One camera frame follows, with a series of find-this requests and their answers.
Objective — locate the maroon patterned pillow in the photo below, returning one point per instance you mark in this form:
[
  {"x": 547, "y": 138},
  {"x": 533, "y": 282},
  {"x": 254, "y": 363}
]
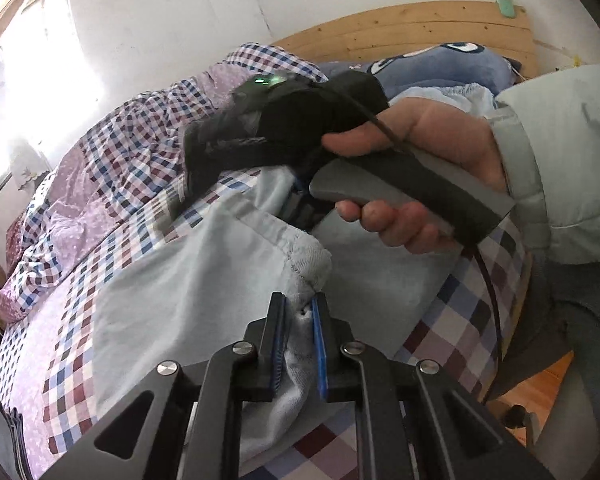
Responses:
[{"x": 16, "y": 232}]

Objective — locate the stack of folded clothes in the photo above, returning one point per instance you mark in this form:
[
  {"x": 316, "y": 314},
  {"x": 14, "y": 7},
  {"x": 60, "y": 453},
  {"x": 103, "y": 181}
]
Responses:
[{"x": 0, "y": 427}]

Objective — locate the person's legs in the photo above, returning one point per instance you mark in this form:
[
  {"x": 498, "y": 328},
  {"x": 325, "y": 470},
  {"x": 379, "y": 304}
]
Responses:
[{"x": 585, "y": 400}]

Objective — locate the blue plush pillow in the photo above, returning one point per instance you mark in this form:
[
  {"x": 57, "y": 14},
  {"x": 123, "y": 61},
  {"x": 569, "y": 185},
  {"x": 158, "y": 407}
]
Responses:
[{"x": 430, "y": 67}]

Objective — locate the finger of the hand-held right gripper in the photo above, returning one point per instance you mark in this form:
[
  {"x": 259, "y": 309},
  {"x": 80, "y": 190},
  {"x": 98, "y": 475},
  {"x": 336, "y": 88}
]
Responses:
[
  {"x": 302, "y": 207},
  {"x": 200, "y": 155}
]

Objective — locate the person's right hand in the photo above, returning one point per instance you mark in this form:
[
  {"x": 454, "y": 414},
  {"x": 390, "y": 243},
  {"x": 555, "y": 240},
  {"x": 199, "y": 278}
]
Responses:
[{"x": 430, "y": 130}]

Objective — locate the person's right forearm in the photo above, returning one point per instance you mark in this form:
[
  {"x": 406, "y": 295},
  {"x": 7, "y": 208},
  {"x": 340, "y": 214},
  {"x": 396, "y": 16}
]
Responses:
[{"x": 565, "y": 160}]

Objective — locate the pale grey-blue pants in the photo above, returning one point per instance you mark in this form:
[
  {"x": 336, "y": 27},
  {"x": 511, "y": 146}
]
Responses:
[{"x": 180, "y": 280}]

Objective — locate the checked and dotted duvet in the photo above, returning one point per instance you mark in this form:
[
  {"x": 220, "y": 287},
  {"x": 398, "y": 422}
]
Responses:
[{"x": 105, "y": 160}]

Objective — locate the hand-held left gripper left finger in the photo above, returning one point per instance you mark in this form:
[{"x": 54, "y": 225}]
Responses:
[{"x": 279, "y": 340}]

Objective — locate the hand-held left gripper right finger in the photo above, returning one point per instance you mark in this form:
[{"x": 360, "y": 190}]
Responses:
[{"x": 321, "y": 345}]

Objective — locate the wooden headboard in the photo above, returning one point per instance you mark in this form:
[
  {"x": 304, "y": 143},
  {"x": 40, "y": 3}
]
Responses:
[{"x": 405, "y": 30}]

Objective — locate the white printed hanging cloth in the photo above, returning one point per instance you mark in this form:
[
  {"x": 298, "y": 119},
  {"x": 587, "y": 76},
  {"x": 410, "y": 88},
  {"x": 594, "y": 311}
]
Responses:
[{"x": 27, "y": 165}]

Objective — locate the light blue fleece blanket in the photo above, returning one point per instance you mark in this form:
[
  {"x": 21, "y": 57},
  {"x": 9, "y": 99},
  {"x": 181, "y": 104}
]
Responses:
[{"x": 460, "y": 97}]

